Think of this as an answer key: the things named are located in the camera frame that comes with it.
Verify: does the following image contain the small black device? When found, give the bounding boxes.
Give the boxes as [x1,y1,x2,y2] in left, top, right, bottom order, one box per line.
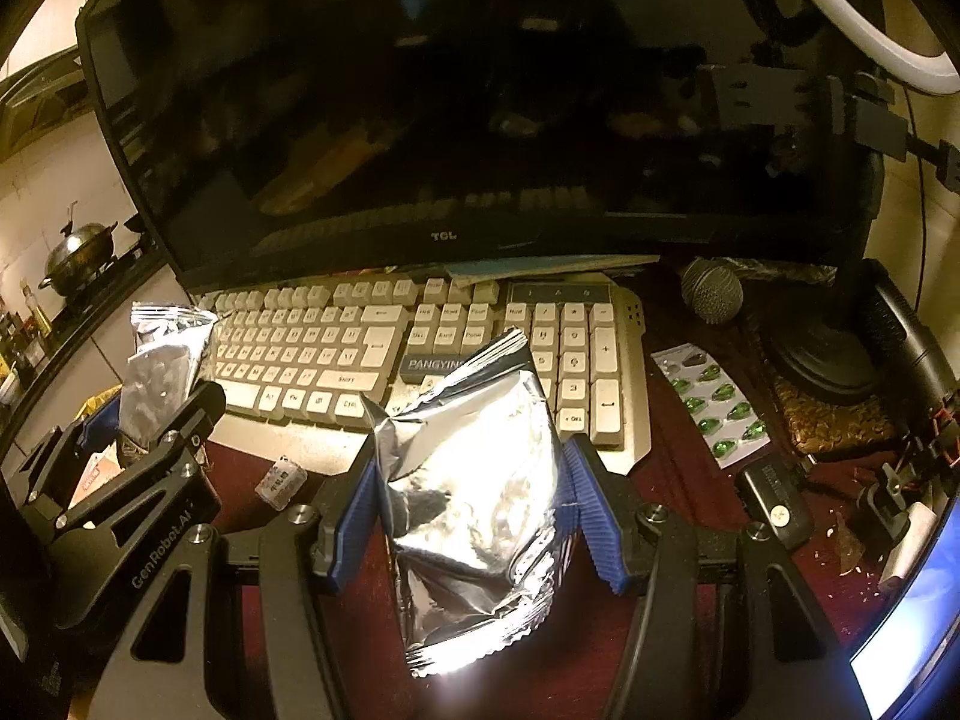
[735,457,815,550]

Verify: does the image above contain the small white wrapped candy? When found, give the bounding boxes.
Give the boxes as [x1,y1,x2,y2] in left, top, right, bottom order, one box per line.
[255,456,307,511]

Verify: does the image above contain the large silver foil bag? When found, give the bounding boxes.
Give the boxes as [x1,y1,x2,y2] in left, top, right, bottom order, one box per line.
[360,326,578,680]

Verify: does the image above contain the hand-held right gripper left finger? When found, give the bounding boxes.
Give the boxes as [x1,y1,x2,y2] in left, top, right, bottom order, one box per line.
[97,439,376,720]

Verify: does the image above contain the white ring light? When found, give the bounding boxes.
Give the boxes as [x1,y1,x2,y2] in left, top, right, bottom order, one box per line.
[772,0,960,97]

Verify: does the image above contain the papers under monitor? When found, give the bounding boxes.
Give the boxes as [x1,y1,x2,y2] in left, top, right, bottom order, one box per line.
[446,253,661,287]

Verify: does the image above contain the black phone clamp mount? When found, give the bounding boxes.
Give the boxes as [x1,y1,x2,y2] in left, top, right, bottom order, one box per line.
[855,405,960,593]

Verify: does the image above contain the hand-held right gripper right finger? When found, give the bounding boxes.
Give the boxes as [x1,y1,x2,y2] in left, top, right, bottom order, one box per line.
[562,435,871,720]

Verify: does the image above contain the orange white cracker packet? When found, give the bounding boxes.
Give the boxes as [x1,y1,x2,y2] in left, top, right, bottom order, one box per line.
[71,450,132,507]

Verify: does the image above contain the steel lidded wok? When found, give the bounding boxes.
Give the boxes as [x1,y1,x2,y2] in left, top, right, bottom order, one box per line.
[37,221,121,297]

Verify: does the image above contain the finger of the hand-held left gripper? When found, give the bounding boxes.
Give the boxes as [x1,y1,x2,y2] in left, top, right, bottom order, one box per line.
[45,381,227,542]
[15,397,125,518]

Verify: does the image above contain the white grey keyboard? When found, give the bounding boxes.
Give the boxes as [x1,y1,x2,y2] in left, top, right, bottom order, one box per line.
[187,270,653,477]

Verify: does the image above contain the small silver foil packet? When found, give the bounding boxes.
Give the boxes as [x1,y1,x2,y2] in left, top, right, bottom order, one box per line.
[116,302,218,466]

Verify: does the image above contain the gold snack box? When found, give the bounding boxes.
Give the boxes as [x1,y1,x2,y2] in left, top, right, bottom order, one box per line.
[75,384,125,421]

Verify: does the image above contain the brown patterned mat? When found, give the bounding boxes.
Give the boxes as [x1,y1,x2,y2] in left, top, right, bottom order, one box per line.
[765,360,897,455]

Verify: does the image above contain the phone with lit screen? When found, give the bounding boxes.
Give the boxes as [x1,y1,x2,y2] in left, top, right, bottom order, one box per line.
[847,480,960,720]

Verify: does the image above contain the dark red tablecloth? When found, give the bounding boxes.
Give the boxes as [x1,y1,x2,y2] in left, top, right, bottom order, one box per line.
[67,262,901,720]

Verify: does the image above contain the range hood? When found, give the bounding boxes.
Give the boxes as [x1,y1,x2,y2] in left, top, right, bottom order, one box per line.
[0,52,91,158]

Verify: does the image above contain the black ring light stand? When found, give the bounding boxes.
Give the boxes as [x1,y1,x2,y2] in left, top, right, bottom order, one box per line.
[697,52,960,406]

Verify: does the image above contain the green pill blister pack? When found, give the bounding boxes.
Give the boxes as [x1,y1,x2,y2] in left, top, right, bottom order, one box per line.
[649,343,770,470]

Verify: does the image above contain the black monitor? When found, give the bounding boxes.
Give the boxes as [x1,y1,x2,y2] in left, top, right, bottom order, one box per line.
[75,0,886,293]

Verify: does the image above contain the glass oil bottle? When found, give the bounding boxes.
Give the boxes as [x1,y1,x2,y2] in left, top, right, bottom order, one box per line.
[19,281,53,342]

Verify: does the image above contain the kitchen counter cabinet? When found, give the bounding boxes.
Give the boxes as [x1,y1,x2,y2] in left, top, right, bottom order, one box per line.
[0,240,196,458]

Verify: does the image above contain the black microphone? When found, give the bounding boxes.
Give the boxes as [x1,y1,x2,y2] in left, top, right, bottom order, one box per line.
[679,256,745,325]

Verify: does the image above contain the black cylinder device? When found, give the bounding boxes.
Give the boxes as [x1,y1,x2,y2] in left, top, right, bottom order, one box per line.
[855,259,960,428]

